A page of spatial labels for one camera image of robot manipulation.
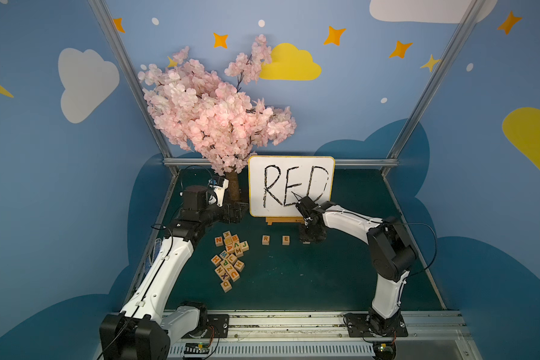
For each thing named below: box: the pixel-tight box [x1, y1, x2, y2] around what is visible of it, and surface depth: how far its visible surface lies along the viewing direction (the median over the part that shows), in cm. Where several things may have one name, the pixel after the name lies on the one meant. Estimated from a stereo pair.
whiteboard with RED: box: [248, 156, 336, 218], surface depth 92 cm
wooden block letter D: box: [220, 279, 233, 294], surface depth 83 cm
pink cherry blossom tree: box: [137, 34, 297, 203], surface depth 70 cm
